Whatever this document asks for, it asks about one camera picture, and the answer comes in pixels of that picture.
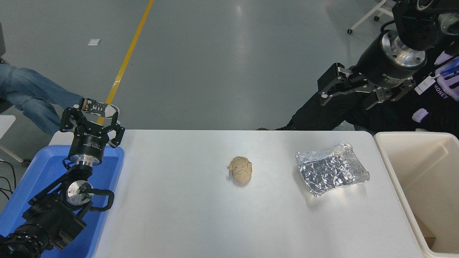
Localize person beside bin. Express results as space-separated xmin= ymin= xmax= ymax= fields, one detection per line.
xmin=256 ymin=39 xmax=459 ymax=139

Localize white side table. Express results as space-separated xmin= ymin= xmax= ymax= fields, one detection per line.
xmin=0 ymin=115 xmax=25 ymax=164

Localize silver foil plate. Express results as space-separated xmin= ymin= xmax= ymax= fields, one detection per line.
xmin=295 ymin=143 xmax=370 ymax=197

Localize person in jeans seat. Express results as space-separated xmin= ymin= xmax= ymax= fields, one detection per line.
xmin=0 ymin=59 xmax=120 ymax=136

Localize crumpled tan paper ball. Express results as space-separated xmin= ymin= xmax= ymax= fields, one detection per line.
xmin=227 ymin=156 xmax=253 ymax=185

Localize large pale bin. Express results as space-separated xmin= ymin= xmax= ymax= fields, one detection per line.
xmin=374 ymin=132 xmax=459 ymax=258

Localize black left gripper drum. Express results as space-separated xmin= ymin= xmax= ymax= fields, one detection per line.
xmin=68 ymin=122 xmax=110 ymax=161

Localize white wheeled chair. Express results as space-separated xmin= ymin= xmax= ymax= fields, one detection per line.
xmin=346 ymin=0 xmax=394 ymax=35

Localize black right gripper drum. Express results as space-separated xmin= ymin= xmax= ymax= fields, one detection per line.
xmin=357 ymin=33 xmax=427 ymax=89

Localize brown cardboard piece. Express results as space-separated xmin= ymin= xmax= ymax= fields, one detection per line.
xmin=416 ymin=215 xmax=436 ymax=249

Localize white ID badge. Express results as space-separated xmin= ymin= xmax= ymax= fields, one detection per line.
xmin=415 ymin=75 xmax=436 ymax=95

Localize blue plastic tray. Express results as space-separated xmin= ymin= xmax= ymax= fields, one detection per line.
xmin=0 ymin=144 xmax=125 ymax=258

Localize black floor cable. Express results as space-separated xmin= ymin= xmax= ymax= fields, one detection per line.
xmin=0 ymin=160 xmax=18 ymax=191
xmin=0 ymin=176 xmax=12 ymax=201

